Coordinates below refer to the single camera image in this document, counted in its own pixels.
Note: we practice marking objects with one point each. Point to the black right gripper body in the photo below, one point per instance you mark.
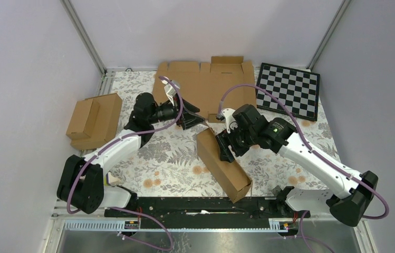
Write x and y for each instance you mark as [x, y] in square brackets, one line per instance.
[240, 140]

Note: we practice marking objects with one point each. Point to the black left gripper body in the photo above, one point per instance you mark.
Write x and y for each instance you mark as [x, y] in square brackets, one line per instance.
[177, 107]

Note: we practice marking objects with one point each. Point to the brown cardboard box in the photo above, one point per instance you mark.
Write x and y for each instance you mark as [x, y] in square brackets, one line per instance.
[94, 121]
[231, 176]

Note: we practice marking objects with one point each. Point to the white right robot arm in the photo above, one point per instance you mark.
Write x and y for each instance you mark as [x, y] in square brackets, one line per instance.
[348, 193]

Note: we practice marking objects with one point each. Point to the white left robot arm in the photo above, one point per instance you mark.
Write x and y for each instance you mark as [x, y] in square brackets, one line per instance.
[83, 182]

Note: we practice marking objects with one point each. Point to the folded brown cardboard box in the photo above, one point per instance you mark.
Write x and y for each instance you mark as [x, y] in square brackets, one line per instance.
[94, 121]

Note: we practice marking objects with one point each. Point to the brown flat cardboard sheet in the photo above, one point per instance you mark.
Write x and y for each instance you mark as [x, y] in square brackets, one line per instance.
[203, 84]

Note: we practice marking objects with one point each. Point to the floral patterned table mat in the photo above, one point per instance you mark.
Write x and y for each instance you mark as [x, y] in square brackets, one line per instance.
[168, 166]

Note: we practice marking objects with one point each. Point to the black white checkerboard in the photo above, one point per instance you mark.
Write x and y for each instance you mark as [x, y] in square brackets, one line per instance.
[298, 90]

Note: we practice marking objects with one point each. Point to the small yellow white block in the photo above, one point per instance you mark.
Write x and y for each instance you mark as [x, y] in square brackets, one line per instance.
[110, 180]

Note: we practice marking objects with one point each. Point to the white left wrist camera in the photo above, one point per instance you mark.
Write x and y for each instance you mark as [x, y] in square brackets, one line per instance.
[170, 92]

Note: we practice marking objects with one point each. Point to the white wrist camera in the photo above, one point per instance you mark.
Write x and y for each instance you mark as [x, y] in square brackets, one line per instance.
[170, 92]
[227, 116]

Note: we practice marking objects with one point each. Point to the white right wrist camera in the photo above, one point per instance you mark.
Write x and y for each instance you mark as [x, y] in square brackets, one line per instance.
[227, 116]

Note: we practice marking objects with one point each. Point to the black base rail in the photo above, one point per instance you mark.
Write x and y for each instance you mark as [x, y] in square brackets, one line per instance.
[250, 213]

